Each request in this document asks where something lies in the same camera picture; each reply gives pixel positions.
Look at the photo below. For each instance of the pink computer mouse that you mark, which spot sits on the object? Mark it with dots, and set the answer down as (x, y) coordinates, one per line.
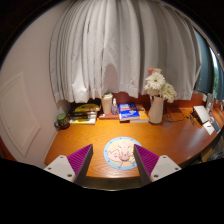
(121, 151)

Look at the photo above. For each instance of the white ceramic vase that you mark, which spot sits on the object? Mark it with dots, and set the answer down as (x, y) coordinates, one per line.
(156, 111)

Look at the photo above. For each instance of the dark mug with green inside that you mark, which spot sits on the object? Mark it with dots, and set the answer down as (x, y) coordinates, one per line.
(62, 121)

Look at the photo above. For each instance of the thick dark book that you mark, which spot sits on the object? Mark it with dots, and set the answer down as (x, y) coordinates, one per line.
(83, 118)

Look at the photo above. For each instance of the cream tumbler with lid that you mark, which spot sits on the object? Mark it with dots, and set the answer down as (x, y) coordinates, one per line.
(107, 104)

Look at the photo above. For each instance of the round blue-rimmed mouse pad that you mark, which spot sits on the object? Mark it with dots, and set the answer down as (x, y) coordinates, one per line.
(113, 145)

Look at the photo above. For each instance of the dark window pane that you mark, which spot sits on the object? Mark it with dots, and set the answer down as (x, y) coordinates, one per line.
(205, 70)

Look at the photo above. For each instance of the orange book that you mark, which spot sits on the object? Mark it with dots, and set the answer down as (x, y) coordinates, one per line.
(144, 116)

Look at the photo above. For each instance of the white and pink flowers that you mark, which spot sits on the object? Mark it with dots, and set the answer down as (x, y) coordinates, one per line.
(158, 83)

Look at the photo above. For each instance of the white pleated curtain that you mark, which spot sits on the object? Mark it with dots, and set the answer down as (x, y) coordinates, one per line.
(123, 50)

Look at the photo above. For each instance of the small clear spray bottle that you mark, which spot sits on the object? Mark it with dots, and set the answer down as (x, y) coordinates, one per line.
(114, 108)

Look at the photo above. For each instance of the white box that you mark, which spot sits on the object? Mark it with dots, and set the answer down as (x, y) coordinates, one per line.
(201, 115)

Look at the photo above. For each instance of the red book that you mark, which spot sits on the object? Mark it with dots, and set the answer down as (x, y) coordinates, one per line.
(106, 116)

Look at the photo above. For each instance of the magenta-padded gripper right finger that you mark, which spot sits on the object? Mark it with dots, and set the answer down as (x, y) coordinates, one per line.
(163, 167)

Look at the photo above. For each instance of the blue book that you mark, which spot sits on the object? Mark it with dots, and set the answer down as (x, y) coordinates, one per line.
(128, 111)

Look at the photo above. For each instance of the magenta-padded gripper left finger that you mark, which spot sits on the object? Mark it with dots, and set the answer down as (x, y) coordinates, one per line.
(61, 166)

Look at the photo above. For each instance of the yellow and white book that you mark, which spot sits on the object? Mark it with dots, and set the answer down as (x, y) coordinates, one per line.
(83, 122)

